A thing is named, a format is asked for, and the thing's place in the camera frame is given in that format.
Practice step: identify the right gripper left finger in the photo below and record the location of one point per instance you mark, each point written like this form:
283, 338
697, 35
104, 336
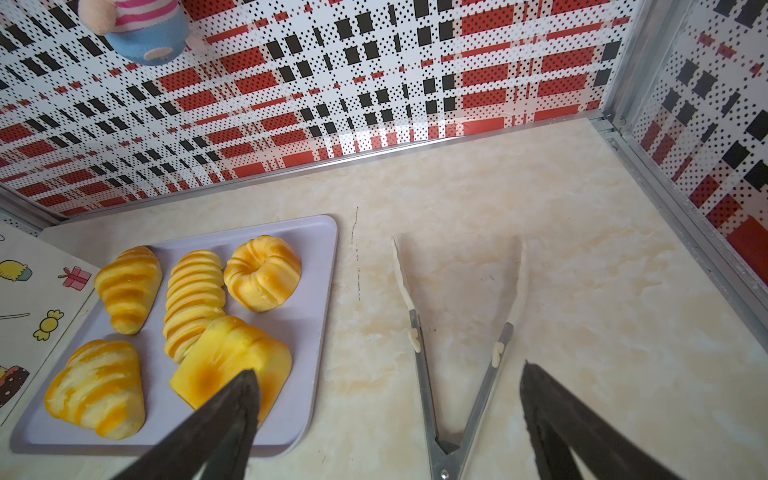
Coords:
213, 443

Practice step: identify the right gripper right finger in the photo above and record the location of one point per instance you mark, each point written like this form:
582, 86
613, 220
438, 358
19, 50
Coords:
562, 427

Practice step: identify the square toast bread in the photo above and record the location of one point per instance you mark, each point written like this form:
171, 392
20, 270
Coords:
227, 347

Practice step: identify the metal tongs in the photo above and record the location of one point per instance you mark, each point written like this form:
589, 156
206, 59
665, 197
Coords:
462, 315

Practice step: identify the long ridged bread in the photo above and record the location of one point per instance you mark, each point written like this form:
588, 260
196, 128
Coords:
194, 298

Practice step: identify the white paper bag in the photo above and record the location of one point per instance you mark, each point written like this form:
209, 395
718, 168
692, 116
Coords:
42, 291

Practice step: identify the round bundt bread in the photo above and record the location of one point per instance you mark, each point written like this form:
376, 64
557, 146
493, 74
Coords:
263, 273

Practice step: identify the lavender tray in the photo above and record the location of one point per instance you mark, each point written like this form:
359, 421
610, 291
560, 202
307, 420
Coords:
299, 323

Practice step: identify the croissant front left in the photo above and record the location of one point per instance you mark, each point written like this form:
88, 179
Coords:
100, 389

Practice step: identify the croissant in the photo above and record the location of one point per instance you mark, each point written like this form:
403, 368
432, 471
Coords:
100, 389
128, 288

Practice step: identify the croissant back left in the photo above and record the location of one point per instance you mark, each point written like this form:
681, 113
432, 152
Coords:
128, 288

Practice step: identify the hanging doll toy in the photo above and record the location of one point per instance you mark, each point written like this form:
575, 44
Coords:
146, 32

